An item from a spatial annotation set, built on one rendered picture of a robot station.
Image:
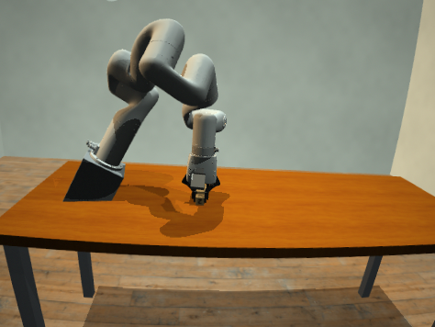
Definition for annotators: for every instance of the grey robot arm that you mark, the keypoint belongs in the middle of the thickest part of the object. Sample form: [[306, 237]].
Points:
[[157, 66]]

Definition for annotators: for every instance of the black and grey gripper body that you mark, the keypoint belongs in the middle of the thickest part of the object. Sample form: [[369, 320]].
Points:
[[209, 163]]

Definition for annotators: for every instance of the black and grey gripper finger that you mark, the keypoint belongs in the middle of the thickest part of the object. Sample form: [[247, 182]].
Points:
[[188, 184], [209, 187]]

